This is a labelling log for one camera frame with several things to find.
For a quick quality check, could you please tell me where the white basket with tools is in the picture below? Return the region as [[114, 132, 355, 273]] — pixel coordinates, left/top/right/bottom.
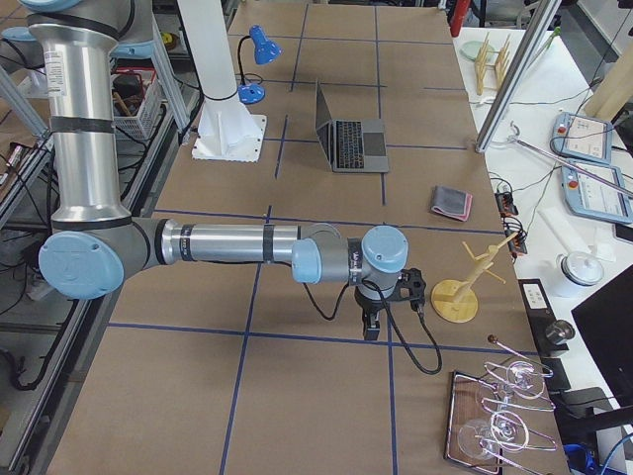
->
[[111, 67, 162, 141]]

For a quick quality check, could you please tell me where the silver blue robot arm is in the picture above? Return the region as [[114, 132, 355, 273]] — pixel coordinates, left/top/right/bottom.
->
[[27, 1, 422, 340]]

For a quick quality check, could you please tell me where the wooden mug tree stand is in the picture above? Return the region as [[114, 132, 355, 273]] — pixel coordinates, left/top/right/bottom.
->
[[430, 232, 517, 324]]

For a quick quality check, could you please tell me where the clear wine glass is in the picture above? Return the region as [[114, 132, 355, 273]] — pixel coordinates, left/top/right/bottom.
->
[[458, 419, 497, 460], [506, 361, 545, 400]]

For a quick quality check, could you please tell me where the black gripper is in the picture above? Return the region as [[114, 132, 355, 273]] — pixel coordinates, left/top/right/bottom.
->
[[354, 287, 385, 340]]

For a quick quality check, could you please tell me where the folded grey pink cloth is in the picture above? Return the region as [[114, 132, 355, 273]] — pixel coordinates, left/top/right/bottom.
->
[[430, 185, 473, 222]]

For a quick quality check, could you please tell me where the wooden dish rack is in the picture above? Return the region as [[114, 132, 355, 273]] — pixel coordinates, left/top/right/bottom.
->
[[474, 35, 510, 96]]

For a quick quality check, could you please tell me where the aluminium frame post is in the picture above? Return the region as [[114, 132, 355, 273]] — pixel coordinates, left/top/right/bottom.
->
[[475, 0, 562, 153]]

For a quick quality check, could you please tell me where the blue desk lamp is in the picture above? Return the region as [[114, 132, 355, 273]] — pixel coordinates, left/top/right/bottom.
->
[[237, 25, 283, 105]]

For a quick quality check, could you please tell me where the pale green plate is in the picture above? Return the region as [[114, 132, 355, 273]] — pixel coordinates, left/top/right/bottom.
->
[[460, 41, 497, 61]]

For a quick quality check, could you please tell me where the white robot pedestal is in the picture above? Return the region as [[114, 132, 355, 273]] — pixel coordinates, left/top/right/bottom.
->
[[178, 0, 267, 162]]

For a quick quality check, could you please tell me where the grey laptop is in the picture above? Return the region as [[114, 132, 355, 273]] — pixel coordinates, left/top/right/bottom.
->
[[315, 80, 390, 173]]

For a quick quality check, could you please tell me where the reacher grabber stick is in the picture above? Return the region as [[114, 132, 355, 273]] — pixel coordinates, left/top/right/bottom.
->
[[507, 124, 633, 198]]

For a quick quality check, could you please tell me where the wire glass holder tray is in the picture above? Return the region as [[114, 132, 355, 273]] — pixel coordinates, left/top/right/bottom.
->
[[443, 334, 558, 474]]

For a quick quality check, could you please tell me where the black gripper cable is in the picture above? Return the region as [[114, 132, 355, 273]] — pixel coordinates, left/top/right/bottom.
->
[[300, 276, 443, 375]]

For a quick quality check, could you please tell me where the lower teach pendant tablet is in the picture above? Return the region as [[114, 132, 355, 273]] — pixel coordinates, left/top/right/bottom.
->
[[561, 159, 632, 225]]

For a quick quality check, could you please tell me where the upper teach pendant tablet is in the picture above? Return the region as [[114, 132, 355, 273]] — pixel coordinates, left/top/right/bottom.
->
[[550, 112, 613, 164]]

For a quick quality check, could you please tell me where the black monitor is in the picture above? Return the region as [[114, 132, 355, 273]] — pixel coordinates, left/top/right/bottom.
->
[[572, 278, 632, 406]]

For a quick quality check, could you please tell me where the teach pendant tablet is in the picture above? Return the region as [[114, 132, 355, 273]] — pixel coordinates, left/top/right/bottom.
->
[[550, 112, 613, 164], [561, 159, 632, 225]]

